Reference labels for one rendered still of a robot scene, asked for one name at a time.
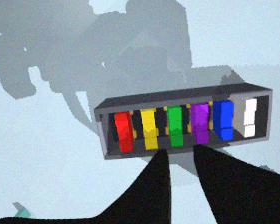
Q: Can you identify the purple fuse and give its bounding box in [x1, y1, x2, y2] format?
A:
[191, 103, 209, 144]

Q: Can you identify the yellow fuse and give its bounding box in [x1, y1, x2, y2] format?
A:
[141, 108, 159, 151]

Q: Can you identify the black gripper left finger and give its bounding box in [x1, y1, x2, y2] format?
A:
[0, 148, 172, 224]

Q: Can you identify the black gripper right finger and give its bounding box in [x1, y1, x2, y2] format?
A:
[193, 144, 280, 224]

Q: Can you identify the grey fuse block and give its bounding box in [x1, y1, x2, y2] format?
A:
[93, 83, 273, 160]

